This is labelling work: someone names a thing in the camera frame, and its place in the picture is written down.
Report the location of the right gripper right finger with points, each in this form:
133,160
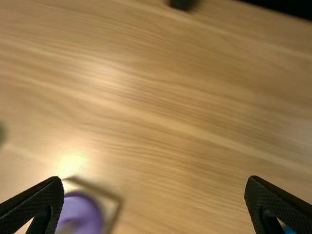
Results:
280,202

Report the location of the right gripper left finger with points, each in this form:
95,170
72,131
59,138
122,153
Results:
24,209

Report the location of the wooden peg base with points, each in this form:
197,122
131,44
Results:
108,209

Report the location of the black clamp stand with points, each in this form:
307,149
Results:
181,3

